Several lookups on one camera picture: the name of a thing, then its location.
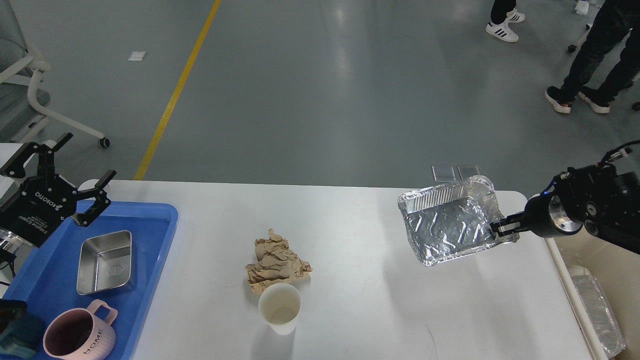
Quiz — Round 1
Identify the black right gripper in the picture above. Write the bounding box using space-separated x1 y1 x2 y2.
490 194 583 239

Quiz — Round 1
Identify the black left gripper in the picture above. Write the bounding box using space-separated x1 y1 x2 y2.
0 132 117 248

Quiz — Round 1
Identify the aluminium foil tray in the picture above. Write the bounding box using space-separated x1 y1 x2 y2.
397 175 520 267

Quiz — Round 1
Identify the stainless steel rectangular container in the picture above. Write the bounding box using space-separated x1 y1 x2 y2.
76 230 136 297

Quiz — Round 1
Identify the pink HOME mug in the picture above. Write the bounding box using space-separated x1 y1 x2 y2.
42 299 118 360

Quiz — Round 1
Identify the white paper cup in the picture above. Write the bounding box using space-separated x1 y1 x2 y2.
258 283 302 336

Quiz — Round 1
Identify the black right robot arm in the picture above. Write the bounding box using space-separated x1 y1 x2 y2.
490 140 640 254

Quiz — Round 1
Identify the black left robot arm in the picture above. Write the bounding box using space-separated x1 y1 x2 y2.
0 132 117 271

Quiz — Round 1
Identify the white side table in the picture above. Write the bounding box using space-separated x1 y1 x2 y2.
0 141 37 205

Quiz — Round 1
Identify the clear floor plate right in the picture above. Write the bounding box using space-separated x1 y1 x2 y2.
457 164 481 180

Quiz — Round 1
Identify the clear floor plate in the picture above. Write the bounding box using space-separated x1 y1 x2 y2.
432 165 457 183
457 164 481 180

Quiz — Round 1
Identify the clear floor plate left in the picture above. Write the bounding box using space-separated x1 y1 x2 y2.
432 165 457 183

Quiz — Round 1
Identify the blue plastic tray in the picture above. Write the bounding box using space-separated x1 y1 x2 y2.
3 202 178 360

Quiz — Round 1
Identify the beige plastic bin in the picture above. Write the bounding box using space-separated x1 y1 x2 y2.
545 229 640 360

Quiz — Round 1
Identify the teal yellow cup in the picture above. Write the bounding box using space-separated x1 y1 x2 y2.
0 299 46 360

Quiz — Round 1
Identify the person with white sneakers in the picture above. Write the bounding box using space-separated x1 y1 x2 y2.
486 0 526 43

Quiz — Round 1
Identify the crumpled brown paper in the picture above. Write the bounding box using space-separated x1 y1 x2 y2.
244 228 313 296

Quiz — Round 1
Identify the person in dark jeans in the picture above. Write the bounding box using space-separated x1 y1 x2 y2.
545 0 640 114

